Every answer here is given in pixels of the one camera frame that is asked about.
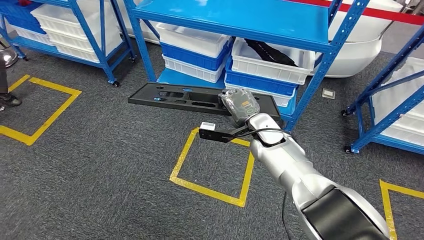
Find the white plastic crate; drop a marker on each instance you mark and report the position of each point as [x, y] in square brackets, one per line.
[73, 41]
[30, 34]
[265, 71]
[192, 39]
[387, 99]
[188, 71]
[285, 99]
[410, 132]
[76, 54]
[66, 20]

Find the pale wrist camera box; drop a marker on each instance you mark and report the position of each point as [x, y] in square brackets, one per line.
[207, 126]

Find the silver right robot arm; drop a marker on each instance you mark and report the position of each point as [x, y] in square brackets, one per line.
[281, 159]

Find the black corrugated part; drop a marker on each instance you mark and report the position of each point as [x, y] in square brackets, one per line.
[265, 51]

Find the blue metal shelf rack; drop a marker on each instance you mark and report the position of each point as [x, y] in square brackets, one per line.
[397, 112]
[91, 39]
[232, 20]

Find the white car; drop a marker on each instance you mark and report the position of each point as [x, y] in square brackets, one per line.
[357, 43]

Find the long black plastic part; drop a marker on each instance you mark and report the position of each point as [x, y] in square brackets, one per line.
[149, 97]

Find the metal floor socket plate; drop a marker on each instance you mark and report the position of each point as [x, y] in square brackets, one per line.
[328, 94]

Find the chrome stanchion base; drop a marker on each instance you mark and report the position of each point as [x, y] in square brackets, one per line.
[8, 56]

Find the yellow floor tape square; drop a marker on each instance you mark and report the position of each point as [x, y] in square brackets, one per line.
[174, 179]

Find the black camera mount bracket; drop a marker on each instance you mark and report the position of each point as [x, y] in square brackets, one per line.
[215, 136]

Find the red barrier belt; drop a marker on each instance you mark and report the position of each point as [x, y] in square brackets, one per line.
[381, 13]

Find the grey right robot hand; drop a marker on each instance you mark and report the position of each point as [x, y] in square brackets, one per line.
[240, 106]

